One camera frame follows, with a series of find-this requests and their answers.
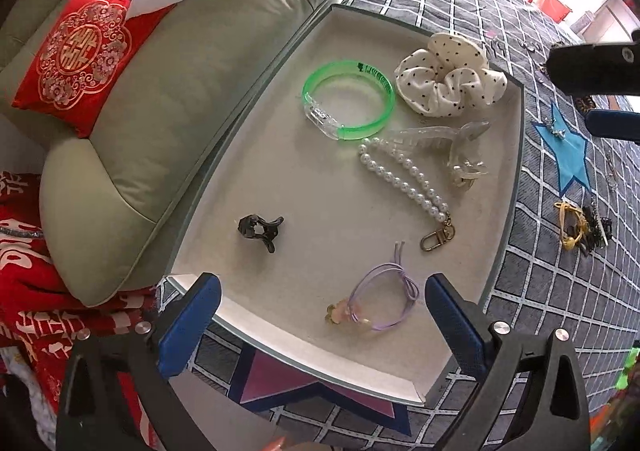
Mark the grey-green sofa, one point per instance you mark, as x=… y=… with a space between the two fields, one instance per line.
x=175 y=96

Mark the green plastic bangle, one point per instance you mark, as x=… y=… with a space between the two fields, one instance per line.
x=372 y=126

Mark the black hair clip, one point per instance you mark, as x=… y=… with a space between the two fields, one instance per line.
x=595 y=231

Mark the red embroidered cushion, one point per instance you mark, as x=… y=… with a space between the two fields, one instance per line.
x=80 y=51

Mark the red printed blanket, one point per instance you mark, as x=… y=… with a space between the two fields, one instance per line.
x=30 y=291

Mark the white polka-dot scrunchie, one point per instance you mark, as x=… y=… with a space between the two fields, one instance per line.
x=425 y=91

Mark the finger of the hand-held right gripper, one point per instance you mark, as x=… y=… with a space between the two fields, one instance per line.
x=612 y=126
x=590 y=68

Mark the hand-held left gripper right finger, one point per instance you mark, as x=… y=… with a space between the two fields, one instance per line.
x=457 y=326

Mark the white cabinet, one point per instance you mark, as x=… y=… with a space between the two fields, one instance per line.
x=607 y=16

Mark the green snack packet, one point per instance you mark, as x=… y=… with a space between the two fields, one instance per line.
x=627 y=368

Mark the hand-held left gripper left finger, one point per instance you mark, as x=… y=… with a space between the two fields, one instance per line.
x=187 y=326

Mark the white cardboard box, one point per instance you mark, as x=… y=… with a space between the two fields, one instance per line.
x=310 y=256

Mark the small black hair claw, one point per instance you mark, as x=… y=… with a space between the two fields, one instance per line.
x=255 y=227

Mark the red bucket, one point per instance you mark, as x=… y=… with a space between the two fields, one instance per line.
x=555 y=6

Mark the clear hair claw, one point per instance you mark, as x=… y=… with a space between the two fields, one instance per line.
x=430 y=133

